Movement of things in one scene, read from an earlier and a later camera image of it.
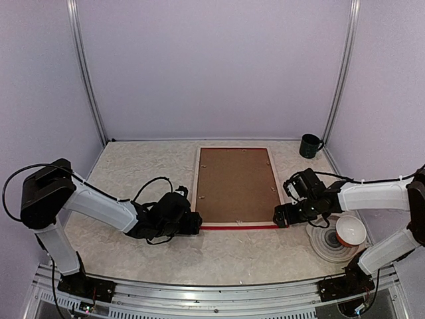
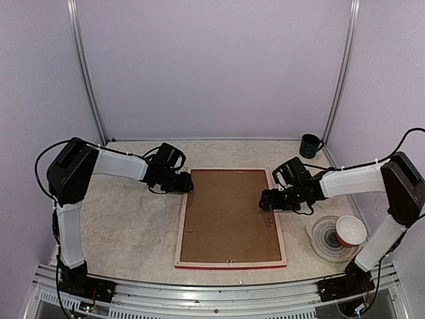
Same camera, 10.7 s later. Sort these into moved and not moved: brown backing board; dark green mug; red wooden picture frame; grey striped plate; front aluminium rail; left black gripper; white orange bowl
Moved: left black gripper; brown backing board; red wooden picture frame
Not moved: white orange bowl; grey striped plate; front aluminium rail; dark green mug
